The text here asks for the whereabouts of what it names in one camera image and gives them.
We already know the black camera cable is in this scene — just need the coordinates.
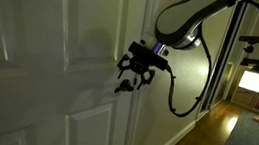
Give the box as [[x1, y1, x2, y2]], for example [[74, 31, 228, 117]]
[[158, 20, 219, 122]]

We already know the black camera on stand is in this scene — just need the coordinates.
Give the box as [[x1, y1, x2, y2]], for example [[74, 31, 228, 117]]
[[236, 31, 259, 55]]

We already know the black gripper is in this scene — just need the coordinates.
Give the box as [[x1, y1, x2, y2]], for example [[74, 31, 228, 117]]
[[113, 52, 159, 94]]

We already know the white door frame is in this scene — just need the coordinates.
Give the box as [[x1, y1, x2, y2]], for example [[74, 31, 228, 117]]
[[124, 0, 162, 145]]

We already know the white panelled door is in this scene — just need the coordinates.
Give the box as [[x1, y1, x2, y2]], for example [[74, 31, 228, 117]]
[[0, 0, 149, 145]]

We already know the black lever door handle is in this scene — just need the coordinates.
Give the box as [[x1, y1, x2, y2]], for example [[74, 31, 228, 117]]
[[113, 78, 136, 96]]

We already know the bright white lit panel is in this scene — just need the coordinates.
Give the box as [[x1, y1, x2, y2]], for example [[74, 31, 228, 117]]
[[237, 69, 259, 95]]

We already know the white baseboard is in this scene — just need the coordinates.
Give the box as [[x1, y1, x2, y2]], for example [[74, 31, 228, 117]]
[[142, 112, 199, 145]]

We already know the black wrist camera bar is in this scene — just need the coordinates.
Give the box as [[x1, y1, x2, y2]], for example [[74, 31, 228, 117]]
[[124, 39, 172, 73]]

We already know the sliding closet door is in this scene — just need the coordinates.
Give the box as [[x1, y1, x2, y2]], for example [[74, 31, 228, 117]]
[[197, 0, 256, 119]]

